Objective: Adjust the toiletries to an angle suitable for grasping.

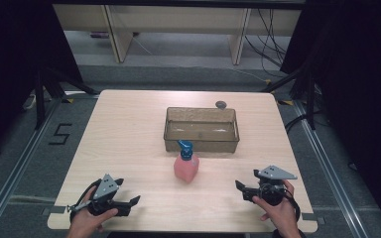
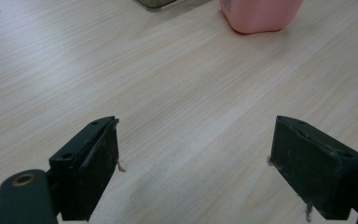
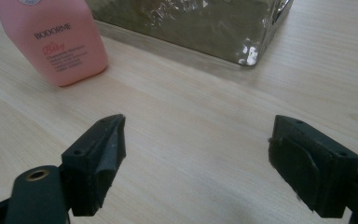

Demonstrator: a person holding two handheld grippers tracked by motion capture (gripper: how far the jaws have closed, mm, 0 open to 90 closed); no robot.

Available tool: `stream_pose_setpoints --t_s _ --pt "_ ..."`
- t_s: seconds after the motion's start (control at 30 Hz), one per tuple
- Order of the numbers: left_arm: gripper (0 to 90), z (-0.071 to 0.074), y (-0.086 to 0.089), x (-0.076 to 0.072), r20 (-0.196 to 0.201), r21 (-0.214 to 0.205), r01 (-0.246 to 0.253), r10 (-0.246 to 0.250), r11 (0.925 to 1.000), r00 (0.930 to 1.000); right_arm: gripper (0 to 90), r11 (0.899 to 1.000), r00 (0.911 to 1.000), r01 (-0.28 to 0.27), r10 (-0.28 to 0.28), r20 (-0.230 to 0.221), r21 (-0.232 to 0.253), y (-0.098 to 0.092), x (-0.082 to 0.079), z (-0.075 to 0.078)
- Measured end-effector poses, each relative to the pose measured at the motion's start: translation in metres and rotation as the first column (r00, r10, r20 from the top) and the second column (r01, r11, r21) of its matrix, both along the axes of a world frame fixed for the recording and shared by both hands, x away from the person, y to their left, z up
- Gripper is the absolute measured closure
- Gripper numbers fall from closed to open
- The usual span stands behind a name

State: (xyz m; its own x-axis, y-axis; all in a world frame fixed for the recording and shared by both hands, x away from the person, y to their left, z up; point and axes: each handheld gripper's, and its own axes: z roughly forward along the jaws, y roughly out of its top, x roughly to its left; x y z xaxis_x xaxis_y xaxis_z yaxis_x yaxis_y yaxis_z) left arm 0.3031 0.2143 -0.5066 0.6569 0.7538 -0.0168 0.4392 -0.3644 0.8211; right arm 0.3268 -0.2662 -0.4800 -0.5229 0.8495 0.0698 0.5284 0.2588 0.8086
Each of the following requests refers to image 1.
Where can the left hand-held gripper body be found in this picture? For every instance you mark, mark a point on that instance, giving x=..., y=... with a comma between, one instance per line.
x=105, y=186

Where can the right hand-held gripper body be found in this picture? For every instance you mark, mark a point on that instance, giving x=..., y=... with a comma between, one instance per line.
x=271, y=190

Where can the pink soap bottle blue pump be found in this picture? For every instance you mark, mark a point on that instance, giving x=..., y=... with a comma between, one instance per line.
x=186, y=165

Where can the transparent brown plastic bin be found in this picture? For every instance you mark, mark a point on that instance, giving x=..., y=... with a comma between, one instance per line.
x=201, y=130

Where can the person's right hand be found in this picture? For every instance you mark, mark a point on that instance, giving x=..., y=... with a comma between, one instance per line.
x=279, y=214

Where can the person's left hand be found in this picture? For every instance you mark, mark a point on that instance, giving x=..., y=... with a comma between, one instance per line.
x=86, y=219

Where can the small round dark disc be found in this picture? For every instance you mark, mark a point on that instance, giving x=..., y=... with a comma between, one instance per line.
x=221, y=104

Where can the black metal stand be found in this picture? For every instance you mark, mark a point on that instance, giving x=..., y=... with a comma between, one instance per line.
x=310, y=95
x=40, y=95

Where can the black curtain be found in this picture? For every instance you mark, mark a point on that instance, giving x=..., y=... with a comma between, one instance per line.
x=360, y=82
x=13, y=66

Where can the beige wooden desk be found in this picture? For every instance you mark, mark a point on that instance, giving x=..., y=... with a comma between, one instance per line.
x=178, y=20

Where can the metal floor rail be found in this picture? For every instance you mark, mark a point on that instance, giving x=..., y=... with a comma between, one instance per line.
x=330, y=172
x=16, y=168

